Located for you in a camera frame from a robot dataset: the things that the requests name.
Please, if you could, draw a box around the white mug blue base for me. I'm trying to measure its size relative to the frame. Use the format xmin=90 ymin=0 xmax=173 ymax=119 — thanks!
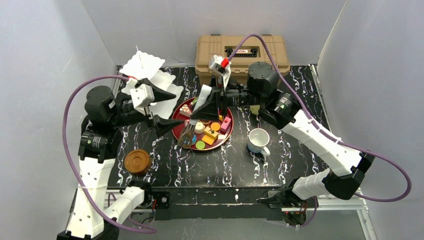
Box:
xmin=247 ymin=128 xmax=271 ymax=157

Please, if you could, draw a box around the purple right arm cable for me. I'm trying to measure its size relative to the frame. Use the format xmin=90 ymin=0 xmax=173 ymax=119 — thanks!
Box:
xmin=226 ymin=33 xmax=413 ymax=203

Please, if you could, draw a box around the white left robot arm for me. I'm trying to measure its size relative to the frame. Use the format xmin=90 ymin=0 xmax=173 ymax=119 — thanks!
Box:
xmin=57 ymin=76 xmax=180 ymax=240

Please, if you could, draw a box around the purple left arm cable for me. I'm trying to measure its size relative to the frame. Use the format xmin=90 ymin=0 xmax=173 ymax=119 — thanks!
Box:
xmin=62 ymin=74 xmax=158 ymax=235

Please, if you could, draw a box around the red round tray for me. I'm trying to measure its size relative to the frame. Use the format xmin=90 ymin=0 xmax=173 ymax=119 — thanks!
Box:
xmin=171 ymin=98 xmax=235 ymax=151

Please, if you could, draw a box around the green round macaron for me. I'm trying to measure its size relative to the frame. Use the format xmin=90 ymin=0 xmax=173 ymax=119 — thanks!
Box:
xmin=195 ymin=140 xmax=206 ymax=150

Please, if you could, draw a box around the white round cream puff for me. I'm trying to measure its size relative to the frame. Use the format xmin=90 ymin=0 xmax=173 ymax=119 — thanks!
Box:
xmin=194 ymin=121 xmax=206 ymax=135

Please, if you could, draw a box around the orange round cookie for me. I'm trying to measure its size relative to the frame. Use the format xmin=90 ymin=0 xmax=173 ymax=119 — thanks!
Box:
xmin=210 ymin=122 xmax=221 ymax=132

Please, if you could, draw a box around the brown wooden coaster stack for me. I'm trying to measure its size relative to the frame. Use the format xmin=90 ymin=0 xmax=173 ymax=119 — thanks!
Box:
xmin=123 ymin=149 xmax=152 ymax=176

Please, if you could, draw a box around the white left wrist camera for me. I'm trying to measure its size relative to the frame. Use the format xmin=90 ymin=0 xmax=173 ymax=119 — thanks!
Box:
xmin=130 ymin=84 xmax=154 ymax=115

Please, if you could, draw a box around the blue sprinkled donut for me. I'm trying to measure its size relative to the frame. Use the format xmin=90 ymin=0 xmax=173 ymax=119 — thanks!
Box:
xmin=187 ymin=134 xmax=197 ymax=147

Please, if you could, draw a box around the pink cake with cherry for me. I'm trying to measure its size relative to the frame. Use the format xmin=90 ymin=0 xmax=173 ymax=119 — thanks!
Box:
xmin=220 ymin=116 xmax=232 ymax=133

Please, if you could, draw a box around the black base frame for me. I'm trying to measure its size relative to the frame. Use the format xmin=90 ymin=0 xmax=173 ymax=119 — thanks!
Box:
xmin=99 ymin=185 xmax=332 ymax=222

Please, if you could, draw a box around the tan plastic toolbox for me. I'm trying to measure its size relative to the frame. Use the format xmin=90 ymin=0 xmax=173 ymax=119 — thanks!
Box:
xmin=195 ymin=35 xmax=291 ymax=85

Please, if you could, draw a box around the orange square cake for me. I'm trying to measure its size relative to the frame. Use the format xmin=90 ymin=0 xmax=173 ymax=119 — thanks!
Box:
xmin=201 ymin=134 xmax=215 ymax=146

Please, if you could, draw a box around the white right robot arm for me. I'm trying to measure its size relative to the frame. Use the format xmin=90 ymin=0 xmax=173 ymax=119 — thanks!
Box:
xmin=191 ymin=58 xmax=375 ymax=204

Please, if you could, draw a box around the pale green ceramic mug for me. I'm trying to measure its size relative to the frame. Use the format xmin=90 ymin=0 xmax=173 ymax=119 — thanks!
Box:
xmin=249 ymin=105 xmax=260 ymax=116

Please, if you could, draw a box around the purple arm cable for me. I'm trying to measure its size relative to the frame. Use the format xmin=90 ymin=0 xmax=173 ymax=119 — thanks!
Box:
xmin=226 ymin=33 xmax=413 ymax=203
xmin=62 ymin=74 xmax=158 ymax=235

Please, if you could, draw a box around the white three-tier dessert stand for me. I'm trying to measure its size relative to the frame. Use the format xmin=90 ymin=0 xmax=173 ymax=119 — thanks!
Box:
xmin=119 ymin=50 xmax=184 ymax=119

